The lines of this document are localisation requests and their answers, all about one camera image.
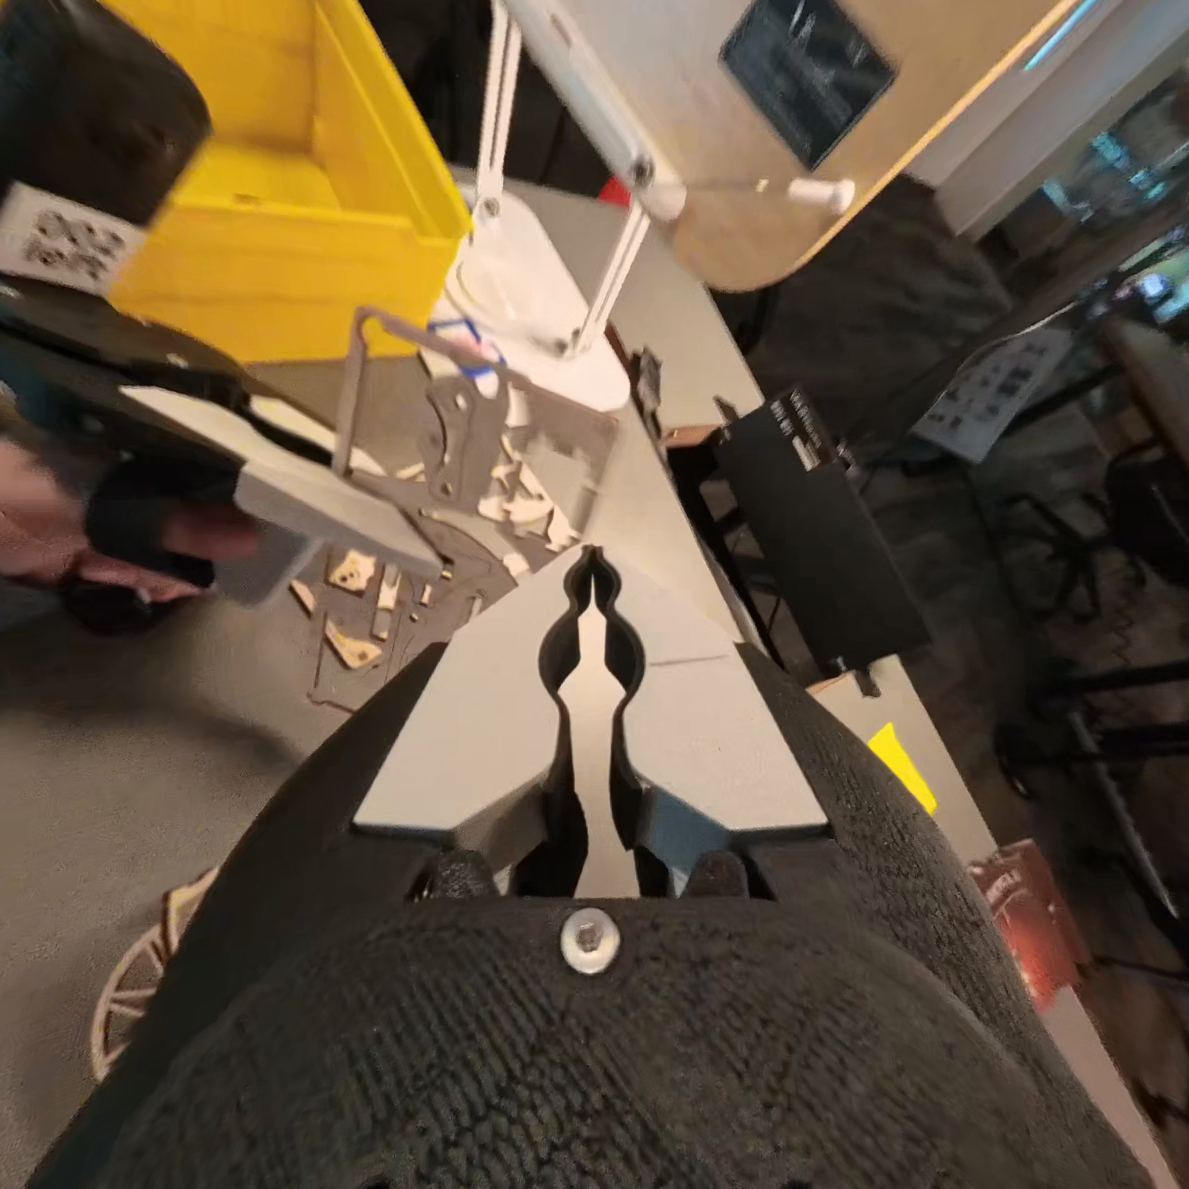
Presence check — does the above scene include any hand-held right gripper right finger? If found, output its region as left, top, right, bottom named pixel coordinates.
left=594, top=545, right=832, bottom=883

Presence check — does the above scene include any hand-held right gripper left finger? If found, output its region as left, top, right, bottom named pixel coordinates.
left=353, top=545, right=598, bottom=874

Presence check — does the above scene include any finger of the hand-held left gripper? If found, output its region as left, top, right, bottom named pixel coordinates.
left=120, top=383, right=338, bottom=470
left=233, top=453, right=445, bottom=581

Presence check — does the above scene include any thin plywood parts sheet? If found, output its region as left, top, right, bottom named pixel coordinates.
left=333, top=307, right=621, bottom=559

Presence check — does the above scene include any numbered plywood parts sheet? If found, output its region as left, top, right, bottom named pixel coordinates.
left=312, top=446, right=587, bottom=719

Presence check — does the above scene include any wooden bicycle model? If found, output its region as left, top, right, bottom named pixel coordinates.
left=91, top=866, right=223, bottom=1083

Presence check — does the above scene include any person's left hand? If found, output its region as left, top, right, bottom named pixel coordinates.
left=0, top=436, right=264, bottom=604

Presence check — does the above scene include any yellow plastic bin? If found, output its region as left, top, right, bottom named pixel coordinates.
left=104, top=0, right=472, bottom=365

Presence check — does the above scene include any flat yellow paper note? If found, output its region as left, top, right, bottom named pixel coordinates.
left=867, top=723, right=941, bottom=816

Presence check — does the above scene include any black equipment box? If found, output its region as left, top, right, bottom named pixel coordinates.
left=714, top=385, right=933, bottom=683

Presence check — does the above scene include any blue-edged card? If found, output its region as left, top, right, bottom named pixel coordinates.
left=430, top=318, right=512, bottom=380

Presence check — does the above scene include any black tape scrap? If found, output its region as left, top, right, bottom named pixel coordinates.
left=631, top=346, right=667, bottom=433

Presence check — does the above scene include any brown product box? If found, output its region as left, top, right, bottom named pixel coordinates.
left=966, top=838, right=1091, bottom=1009

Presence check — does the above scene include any printed paper sheet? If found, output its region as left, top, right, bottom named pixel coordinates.
left=915, top=329, right=1072, bottom=463

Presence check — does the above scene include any wooden book stand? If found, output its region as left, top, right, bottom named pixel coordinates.
left=445, top=0, right=1112, bottom=414

